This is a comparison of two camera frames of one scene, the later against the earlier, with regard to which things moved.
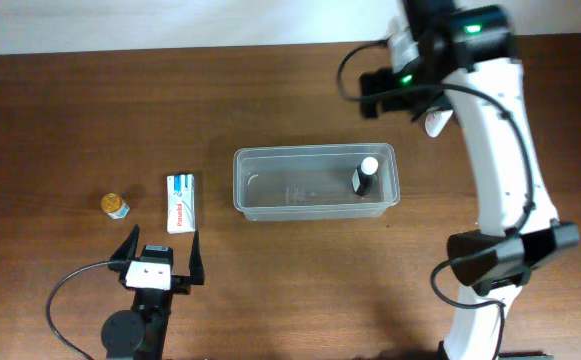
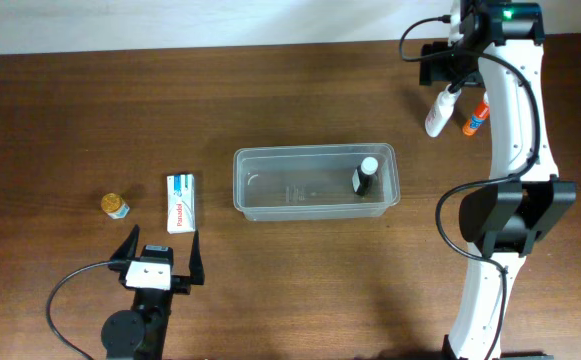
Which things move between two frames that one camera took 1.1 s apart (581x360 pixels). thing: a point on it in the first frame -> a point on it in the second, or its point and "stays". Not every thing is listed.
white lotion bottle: (435, 121) stays
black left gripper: (181, 284) stays
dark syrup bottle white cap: (364, 177) stays
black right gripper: (373, 93) -> (433, 64)
